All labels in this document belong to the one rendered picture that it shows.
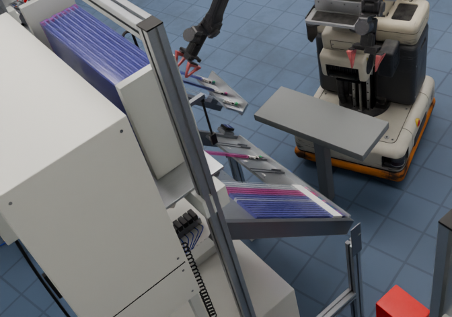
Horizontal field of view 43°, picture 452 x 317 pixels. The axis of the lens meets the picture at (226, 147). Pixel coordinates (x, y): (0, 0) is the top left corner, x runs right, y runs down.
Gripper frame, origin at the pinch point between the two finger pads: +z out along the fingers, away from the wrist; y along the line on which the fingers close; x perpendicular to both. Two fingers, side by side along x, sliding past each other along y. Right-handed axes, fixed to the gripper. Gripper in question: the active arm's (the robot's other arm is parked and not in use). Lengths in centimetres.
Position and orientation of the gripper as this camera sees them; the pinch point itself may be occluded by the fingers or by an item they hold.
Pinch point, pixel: (181, 71)
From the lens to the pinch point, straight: 261.9
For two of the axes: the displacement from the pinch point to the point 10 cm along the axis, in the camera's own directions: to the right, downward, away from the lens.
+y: 5.1, 5.4, -6.7
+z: -4.8, 8.3, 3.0
